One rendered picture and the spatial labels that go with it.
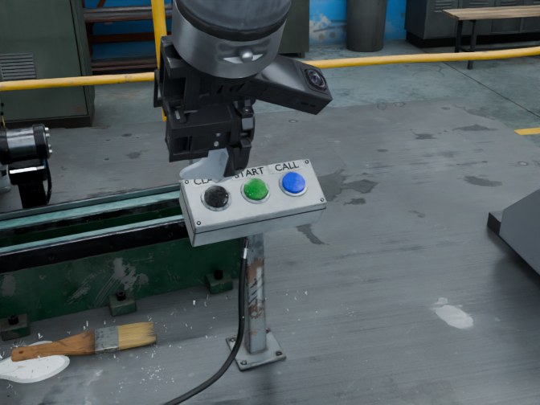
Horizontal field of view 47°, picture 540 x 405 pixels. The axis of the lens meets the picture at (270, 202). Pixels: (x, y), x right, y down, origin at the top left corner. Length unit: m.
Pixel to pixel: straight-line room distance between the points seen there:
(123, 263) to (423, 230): 0.57
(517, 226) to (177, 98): 0.72
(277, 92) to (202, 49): 0.11
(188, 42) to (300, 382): 0.52
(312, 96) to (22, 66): 3.54
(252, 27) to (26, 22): 3.56
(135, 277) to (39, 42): 3.09
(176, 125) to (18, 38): 3.50
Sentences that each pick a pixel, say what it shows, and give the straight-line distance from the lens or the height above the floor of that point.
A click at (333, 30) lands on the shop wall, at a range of 6.19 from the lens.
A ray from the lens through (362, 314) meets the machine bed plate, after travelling 1.00.
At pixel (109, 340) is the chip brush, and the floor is 0.81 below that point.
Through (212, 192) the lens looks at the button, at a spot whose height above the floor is 1.07.
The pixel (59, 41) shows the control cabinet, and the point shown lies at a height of 0.58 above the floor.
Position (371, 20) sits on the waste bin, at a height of 0.29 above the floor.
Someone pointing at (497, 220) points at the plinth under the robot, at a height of 0.83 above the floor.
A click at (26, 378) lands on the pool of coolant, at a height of 0.80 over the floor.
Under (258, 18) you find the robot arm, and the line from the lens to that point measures 0.47.
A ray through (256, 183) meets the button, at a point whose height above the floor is 1.07.
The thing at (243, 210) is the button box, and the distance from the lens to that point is 0.75.
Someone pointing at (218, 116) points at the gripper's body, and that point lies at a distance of 0.57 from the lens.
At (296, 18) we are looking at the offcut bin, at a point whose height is 0.35.
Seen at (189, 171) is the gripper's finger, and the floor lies 1.14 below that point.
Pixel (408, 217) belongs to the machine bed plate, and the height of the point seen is 0.80.
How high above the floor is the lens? 1.40
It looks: 27 degrees down
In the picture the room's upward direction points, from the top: 1 degrees counter-clockwise
